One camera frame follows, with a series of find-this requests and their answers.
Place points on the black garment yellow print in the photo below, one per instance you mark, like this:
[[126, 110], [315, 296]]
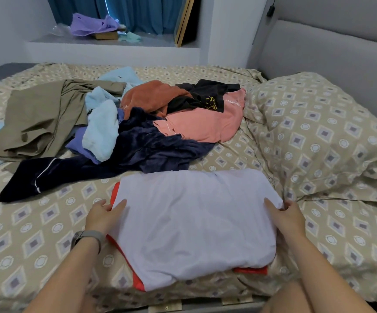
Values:
[[208, 94]]

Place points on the teal small item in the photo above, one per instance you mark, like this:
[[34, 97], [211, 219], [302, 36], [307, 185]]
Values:
[[130, 37]]

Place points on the blue curtain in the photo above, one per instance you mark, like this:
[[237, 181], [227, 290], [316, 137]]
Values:
[[143, 13]]

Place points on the bed with patterned beige sheet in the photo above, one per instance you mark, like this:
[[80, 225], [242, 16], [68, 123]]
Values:
[[25, 238]]

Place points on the clear plastic bag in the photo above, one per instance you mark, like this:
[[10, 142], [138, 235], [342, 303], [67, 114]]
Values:
[[60, 30]]

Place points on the purple-blue garment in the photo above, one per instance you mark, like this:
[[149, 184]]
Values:
[[76, 145]]

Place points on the olive green trousers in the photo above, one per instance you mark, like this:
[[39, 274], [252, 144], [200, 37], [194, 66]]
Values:
[[38, 120]]

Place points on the leaning wooden picture frames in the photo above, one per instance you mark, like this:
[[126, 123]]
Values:
[[187, 21]]

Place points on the small wooden box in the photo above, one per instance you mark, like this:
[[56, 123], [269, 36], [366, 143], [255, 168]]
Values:
[[106, 35]]

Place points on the person's left forearm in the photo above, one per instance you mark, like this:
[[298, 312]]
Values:
[[58, 280]]

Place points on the red and white jacket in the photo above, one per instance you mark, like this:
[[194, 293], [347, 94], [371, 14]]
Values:
[[195, 225]]

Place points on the person's left hand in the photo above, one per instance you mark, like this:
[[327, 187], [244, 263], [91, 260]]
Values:
[[103, 217]]

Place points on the light blue fleece garment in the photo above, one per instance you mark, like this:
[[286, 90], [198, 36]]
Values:
[[100, 133]]

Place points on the person's right forearm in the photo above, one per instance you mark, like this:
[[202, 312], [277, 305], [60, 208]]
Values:
[[325, 277]]

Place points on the person's right hand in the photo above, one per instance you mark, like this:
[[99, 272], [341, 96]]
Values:
[[287, 219]]

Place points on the rust brown garment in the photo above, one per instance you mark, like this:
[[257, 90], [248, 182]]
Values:
[[152, 97]]

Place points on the grey upholstered headboard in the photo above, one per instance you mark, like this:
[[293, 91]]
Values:
[[338, 55]]

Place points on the purple cloth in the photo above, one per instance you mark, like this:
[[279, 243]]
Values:
[[92, 24]]

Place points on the patterned beige pillow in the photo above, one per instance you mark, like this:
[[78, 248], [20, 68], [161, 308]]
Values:
[[319, 133]]

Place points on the pink shirt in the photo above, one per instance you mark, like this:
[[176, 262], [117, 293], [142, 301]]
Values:
[[205, 124]]

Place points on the navy velvet garment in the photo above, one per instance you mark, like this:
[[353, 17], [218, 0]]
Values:
[[149, 153]]

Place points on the grey band wristwatch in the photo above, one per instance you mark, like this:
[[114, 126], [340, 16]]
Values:
[[87, 239]]

